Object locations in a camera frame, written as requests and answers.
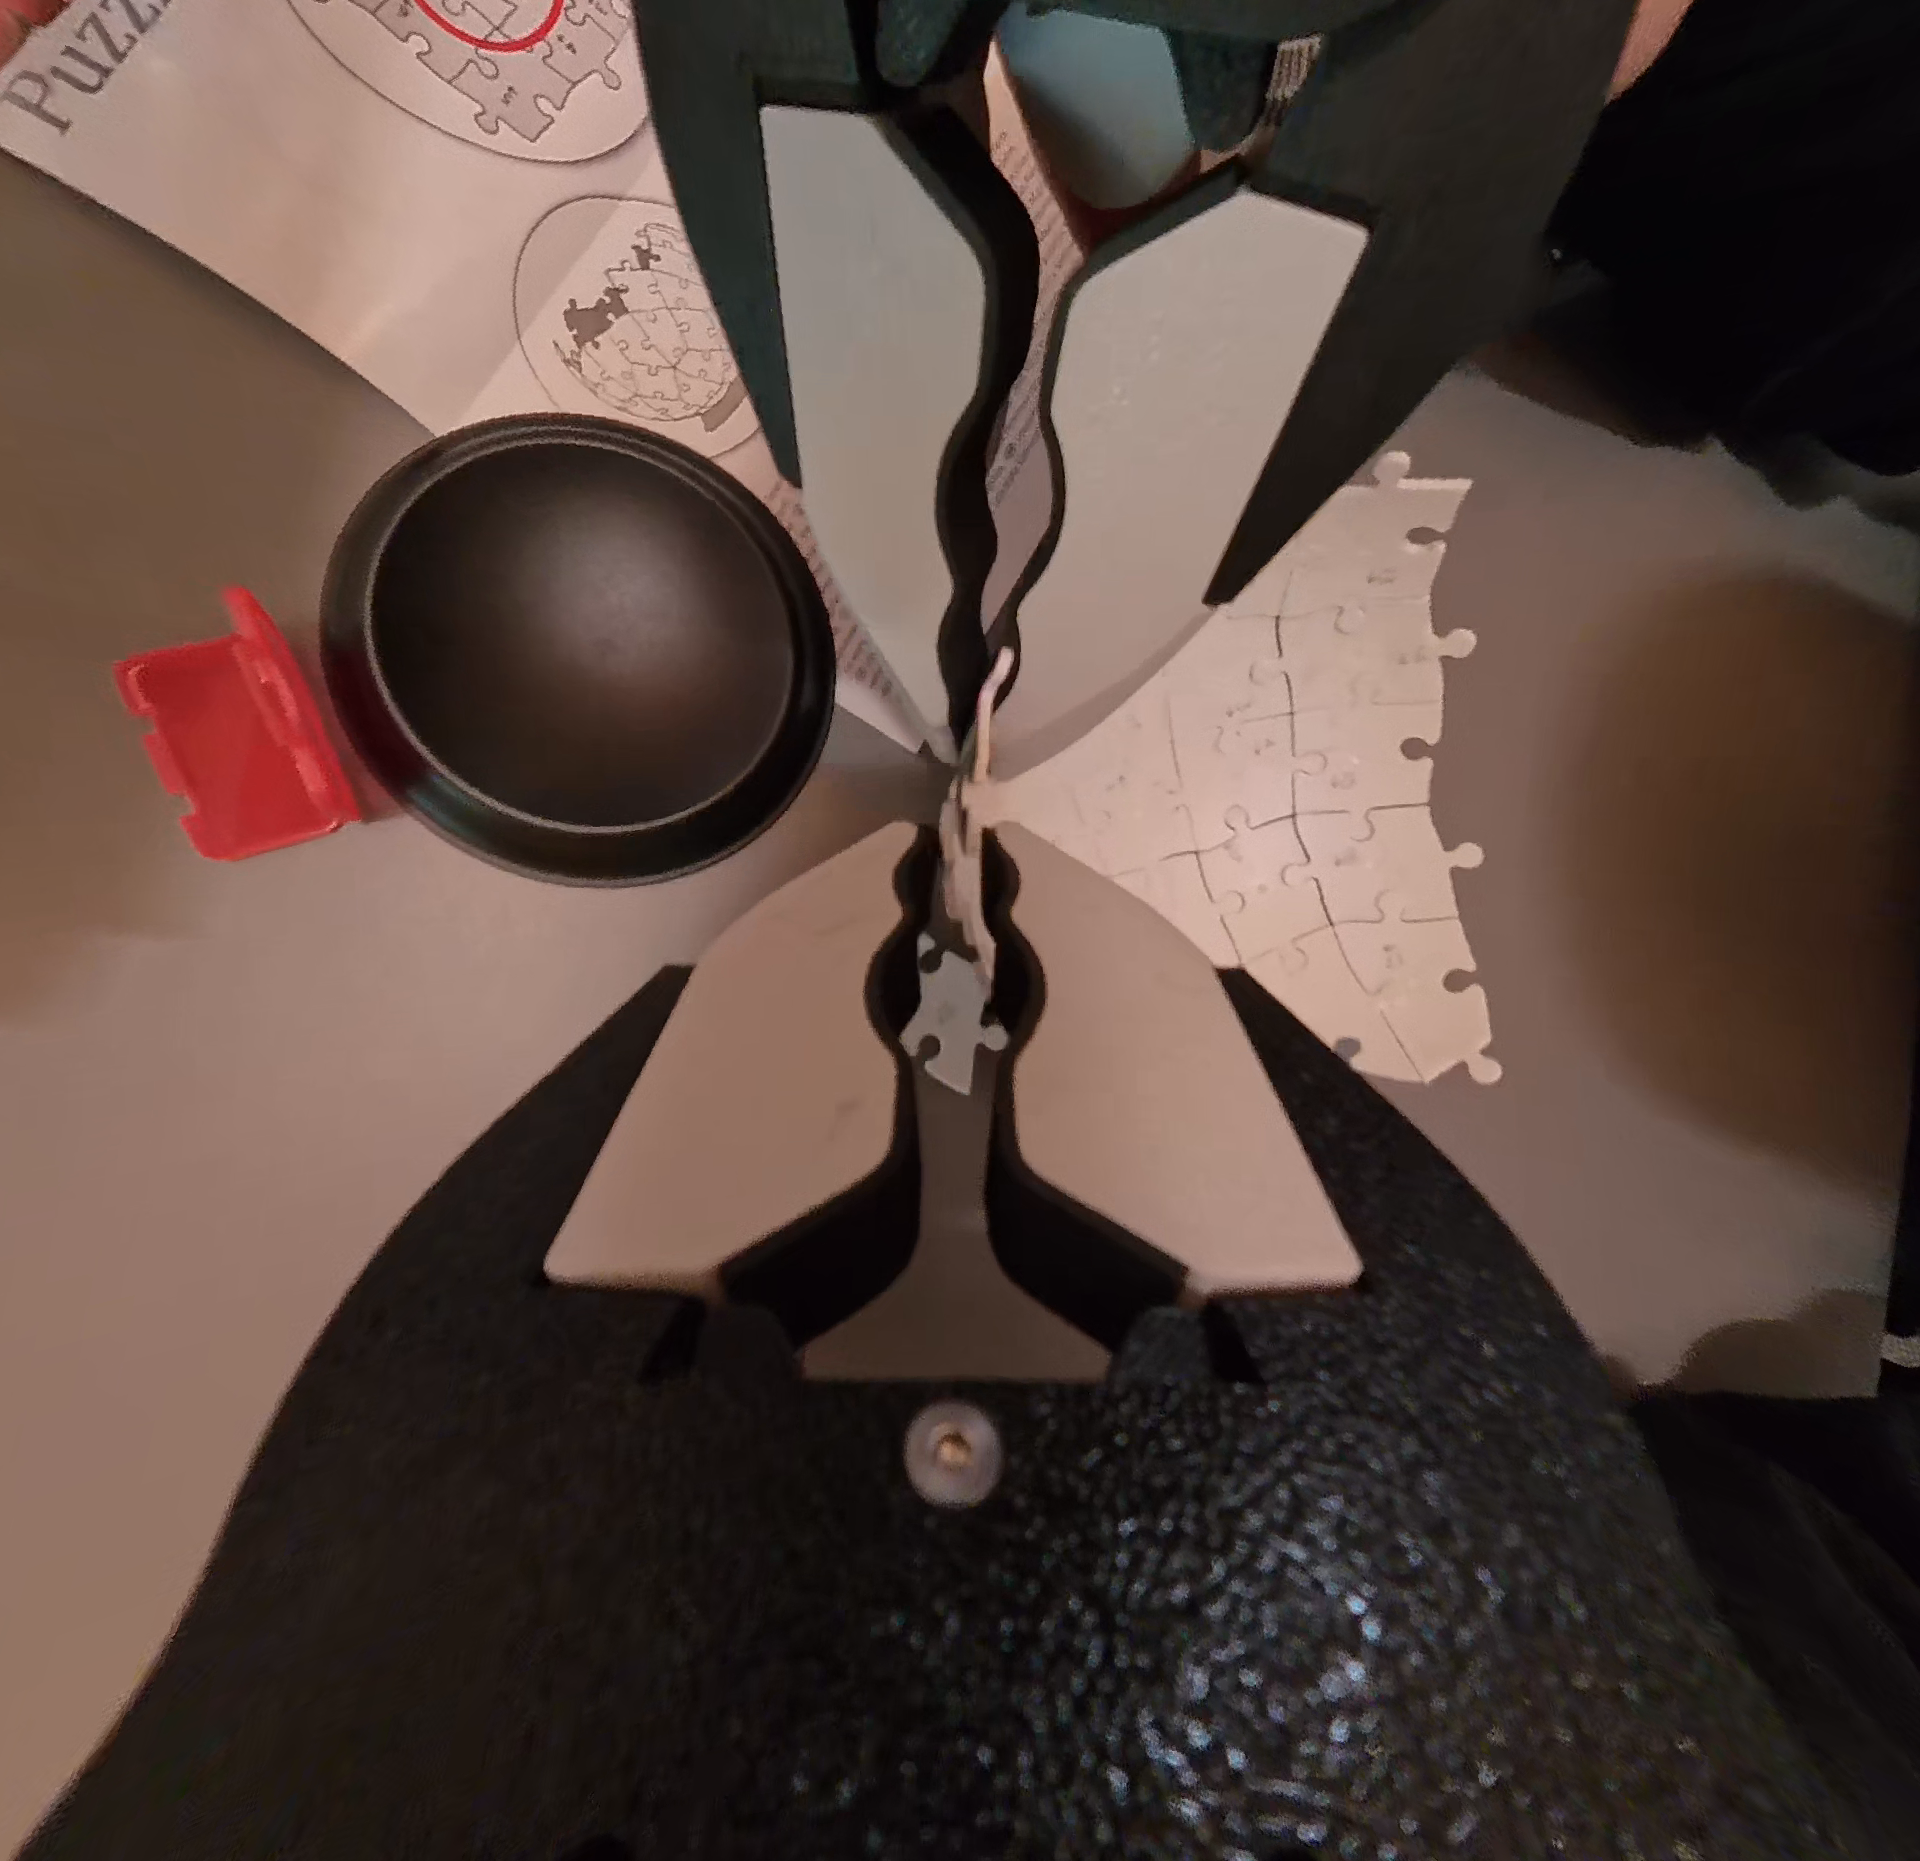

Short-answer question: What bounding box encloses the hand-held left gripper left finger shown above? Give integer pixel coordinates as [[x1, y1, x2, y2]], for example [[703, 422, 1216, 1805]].
[[539, 824, 962, 1347]]

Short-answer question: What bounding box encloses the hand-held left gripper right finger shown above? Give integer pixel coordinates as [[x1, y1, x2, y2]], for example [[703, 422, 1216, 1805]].
[[981, 826, 1366, 1347]]

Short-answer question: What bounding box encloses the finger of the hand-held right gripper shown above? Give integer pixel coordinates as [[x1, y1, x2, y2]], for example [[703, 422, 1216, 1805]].
[[976, 177, 1377, 776], [755, 97, 1004, 763]]

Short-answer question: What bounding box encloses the white puzzle piece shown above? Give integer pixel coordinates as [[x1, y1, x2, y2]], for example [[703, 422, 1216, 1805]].
[[959, 647, 1023, 784], [898, 941, 1015, 1096]]

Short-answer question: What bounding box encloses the curved assembled white puzzle section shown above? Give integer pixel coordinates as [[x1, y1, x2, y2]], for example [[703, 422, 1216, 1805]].
[[937, 451, 1505, 1090]]

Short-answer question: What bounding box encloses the person's right forearm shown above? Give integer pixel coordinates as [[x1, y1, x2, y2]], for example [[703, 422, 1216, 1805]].
[[1537, 0, 1920, 476]]

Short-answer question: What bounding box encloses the black round ball stand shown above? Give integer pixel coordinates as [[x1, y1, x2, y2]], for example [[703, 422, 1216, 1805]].
[[317, 410, 837, 884]]

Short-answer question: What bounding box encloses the printed instruction sheet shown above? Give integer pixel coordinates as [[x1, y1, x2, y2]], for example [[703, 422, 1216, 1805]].
[[0, 0, 1081, 746]]

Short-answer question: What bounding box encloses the red plastic clip part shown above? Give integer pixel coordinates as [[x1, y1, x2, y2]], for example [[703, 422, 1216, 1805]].
[[112, 586, 363, 859]]

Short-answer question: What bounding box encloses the person's torso in black clothing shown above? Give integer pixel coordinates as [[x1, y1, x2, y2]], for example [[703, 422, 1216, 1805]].
[[1628, 1371, 1920, 1861]]

